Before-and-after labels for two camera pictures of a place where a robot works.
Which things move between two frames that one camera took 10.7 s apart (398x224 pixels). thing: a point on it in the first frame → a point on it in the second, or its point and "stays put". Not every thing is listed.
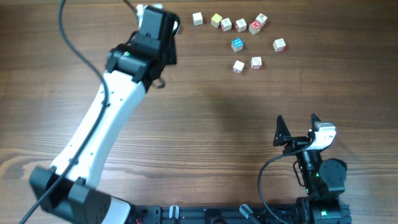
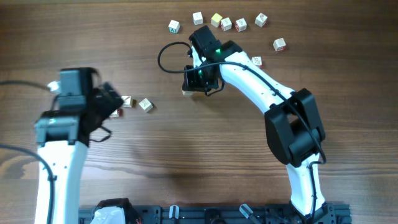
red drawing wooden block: x=240 y=25 stays put
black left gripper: x=172 y=54 → x=107 y=98
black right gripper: x=283 y=136 → x=191 y=84
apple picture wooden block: x=226 y=24 stays put
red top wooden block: x=254 y=27 → x=188 y=93
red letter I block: x=256 y=63 stays put
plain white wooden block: x=198 y=18 stays put
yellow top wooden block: x=216 y=19 stays put
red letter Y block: x=279 y=45 stays put
